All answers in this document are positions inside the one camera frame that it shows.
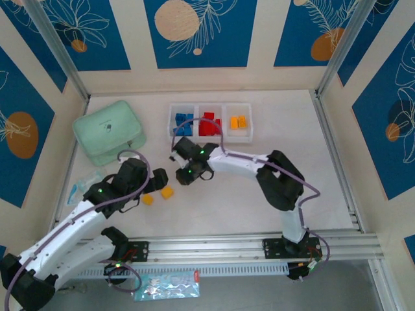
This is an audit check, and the clear plastic bag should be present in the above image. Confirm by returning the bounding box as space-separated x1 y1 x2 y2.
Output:
66 170 108 207

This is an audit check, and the white three-compartment container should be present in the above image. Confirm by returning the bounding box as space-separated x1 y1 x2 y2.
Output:
167 102 254 145

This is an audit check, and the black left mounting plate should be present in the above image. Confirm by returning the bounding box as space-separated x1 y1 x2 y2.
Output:
113 238 150 264

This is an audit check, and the black mounting plate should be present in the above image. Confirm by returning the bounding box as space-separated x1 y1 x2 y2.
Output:
261 237 322 260
113 238 150 264

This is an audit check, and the mint green zipper pouch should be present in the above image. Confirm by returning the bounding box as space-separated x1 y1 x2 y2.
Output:
72 100 147 167

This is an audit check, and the black left controller box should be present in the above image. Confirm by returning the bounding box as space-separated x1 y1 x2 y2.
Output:
102 261 131 286

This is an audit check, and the black controller box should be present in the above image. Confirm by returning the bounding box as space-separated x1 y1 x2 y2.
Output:
287 260 322 282
102 261 131 286

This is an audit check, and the colourful printed packet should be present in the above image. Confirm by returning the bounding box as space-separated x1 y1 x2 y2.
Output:
134 270 201 301

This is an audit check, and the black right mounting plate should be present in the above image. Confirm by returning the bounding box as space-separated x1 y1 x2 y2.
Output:
261 237 322 260

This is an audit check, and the black right controller box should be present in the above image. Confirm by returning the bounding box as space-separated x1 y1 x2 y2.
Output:
287 260 322 282

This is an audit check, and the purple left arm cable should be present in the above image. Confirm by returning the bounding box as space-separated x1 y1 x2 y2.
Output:
5 150 152 310

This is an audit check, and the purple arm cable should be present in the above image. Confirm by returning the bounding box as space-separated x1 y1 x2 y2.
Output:
5 150 152 310
171 117 331 281

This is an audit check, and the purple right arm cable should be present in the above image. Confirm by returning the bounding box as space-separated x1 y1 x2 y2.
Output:
171 117 331 281

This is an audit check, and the aluminum front rail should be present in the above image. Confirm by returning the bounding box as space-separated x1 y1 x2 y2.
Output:
80 230 381 261

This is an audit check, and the white slotted cable duct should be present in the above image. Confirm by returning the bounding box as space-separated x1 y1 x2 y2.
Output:
74 261 290 280

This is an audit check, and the blue floral wall panel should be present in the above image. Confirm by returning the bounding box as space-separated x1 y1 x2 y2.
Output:
0 45 56 209
351 21 415 202
30 0 132 73
143 0 259 69
273 0 362 68

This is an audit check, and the aluminum side rail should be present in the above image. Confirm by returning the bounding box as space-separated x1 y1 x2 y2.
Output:
309 89 364 233

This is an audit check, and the aluminum frame post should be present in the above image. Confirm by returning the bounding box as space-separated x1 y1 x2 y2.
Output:
315 0 379 98
23 0 91 102

